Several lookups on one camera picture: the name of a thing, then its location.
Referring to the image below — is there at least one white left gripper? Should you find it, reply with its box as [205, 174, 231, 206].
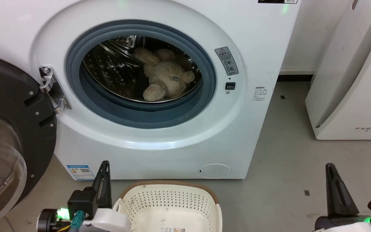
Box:
[82, 160, 132, 232]

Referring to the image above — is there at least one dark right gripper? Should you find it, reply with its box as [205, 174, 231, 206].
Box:
[314, 163, 371, 232]

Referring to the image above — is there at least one beige plush teddy toy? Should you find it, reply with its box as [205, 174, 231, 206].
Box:
[134, 48, 195, 102]

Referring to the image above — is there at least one cream perforated laundry basket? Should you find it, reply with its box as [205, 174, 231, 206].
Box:
[113, 180, 223, 232]

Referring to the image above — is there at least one white front-load washing machine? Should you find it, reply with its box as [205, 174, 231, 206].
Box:
[0, 0, 302, 180]

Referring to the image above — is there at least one blue energy label sticker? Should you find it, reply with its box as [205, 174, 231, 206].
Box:
[67, 165, 95, 181]

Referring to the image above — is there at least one grey rubber door gasket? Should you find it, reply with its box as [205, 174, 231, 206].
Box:
[65, 23, 217, 129]

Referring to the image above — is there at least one metal door hinge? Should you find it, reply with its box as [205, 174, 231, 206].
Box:
[39, 66, 72, 114]

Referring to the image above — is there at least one round drain filter cover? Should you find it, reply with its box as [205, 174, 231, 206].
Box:
[198, 163, 233, 179]

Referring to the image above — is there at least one white air purifier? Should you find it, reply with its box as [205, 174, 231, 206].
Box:
[305, 0, 371, 140]

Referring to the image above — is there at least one steel washer drum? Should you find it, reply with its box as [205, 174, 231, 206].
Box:
[82, 35, 203, 104]

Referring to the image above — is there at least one black baseboard strip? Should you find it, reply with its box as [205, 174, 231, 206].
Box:
[277, 74, 314, 82]

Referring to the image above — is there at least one small printed text label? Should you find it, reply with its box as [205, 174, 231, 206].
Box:
[253, 86, 268, 102]

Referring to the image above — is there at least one black round glass washer door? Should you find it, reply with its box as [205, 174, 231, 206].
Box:
[0, 53, 57, 231]

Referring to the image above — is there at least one grey warning sticker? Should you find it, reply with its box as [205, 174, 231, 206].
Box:
[214, 46, 239, 76]

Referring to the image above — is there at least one teal connector cable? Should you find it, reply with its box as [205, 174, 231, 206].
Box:
[68, 211, 89, 232]

